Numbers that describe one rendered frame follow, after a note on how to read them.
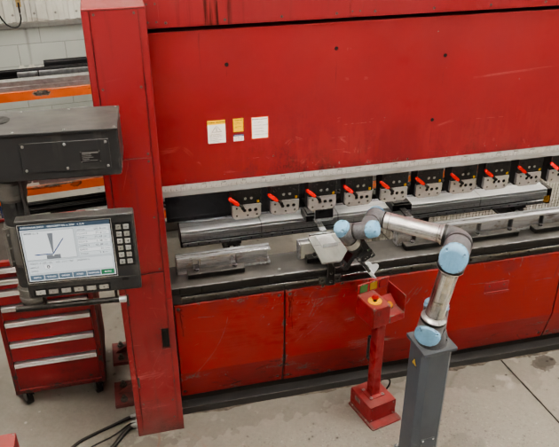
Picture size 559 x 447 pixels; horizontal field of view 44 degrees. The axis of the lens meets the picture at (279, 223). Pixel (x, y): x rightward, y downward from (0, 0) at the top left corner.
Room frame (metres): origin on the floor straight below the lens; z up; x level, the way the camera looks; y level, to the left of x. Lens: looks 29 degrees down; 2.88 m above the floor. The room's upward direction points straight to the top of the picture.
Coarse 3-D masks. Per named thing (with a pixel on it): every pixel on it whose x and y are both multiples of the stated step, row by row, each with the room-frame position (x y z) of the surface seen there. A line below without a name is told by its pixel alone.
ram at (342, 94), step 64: (192, 64) 3.05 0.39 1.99; (256, 64) 3.12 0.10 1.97; (320, 64) 3.19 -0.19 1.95; (384, 64) 3.27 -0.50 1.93; (448, 64) 3.35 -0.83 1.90; (512, 64) 3.43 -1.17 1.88; (192, 128) 3.04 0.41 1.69; (320, 128) 3.19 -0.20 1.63; (384, 128) 3.27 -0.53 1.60; (448, 128) 3.36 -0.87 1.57; (512, 128) 3.45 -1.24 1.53; (192, 192) 3.04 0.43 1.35
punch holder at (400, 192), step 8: (376, 176) 3.35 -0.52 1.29; (384, 176) 3.28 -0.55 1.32; (392, 176) 3.29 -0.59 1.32; (400, 176) 3.30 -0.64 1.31; (376, 184) 3.35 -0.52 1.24; (392, 184) 3.29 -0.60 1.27; (400, 184) 3.30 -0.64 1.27; (376, 192) 3.34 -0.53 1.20; (384, 192) 3.28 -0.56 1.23; (400, 192) 3.30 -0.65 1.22; (384, 200) 3.28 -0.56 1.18; (392, 200) 3.29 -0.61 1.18
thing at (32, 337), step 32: (0, 224) 3.37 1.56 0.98; (0, 256) 3.04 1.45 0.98; (0, 288) 2.95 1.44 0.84; (0, 320) 2.94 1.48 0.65; (32, 320) 2.96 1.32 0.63; (64, 320) 3.02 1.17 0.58; (96, 320) 3.05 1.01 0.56; (32, 352) 2.97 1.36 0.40; (64, 352) 3.01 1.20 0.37; (96, 352) 3.04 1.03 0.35; (32, 384) 2.96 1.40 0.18; (64, 384) 3.00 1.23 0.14; (96, 384) 3.08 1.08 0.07
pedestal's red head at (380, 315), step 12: (396, 288) 3.01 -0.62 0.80; (360, 300) 2.95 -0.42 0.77; (384, 300) 2.94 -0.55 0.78; (396, 300) 3.00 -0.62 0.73; (360, 312) 2.94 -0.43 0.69; (372, 312) 2.86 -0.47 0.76; (384, 312) 2.87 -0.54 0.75; (396, 312) 2.93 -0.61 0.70; (372, 324) 2.85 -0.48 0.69; (384, 324) 2.88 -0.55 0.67
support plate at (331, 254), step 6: (330, 234) 3.23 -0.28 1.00; (312, 240) 3.17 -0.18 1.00; (318, 240) 3.17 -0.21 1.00; (336, 240) 3.17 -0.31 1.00; (312, 246) 3.12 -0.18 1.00; (318, 246) 3.11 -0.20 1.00; (336, 246) 3.11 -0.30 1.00; (342, 246) 3.11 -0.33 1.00; (318, 252) 3.05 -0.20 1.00; (324, 252) 3.05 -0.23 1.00; (330, 252) 3.05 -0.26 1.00; (336, 252) 3.05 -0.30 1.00; (342, 252) 3.05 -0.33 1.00; (324, 258) 2.99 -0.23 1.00; (330, 258) 2.99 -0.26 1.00; (336, 258) 2.99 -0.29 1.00
